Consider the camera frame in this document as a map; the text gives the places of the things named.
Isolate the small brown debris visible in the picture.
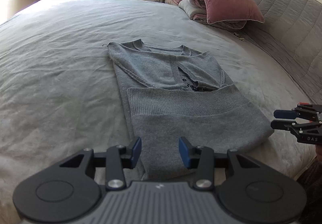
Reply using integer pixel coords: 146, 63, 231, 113
234, 32, 245, 41

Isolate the folded grey pink quilt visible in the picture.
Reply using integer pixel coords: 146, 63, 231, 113
179, 0, 247, 31

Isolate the grey knit sweater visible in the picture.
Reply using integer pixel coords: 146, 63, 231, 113
107, 40, 273, 180

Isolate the grey quilted headboard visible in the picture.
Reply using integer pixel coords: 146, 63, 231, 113
240, 0, 321, 103

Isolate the grey bed sheet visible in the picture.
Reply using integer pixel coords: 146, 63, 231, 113
1, 0, 309, 223

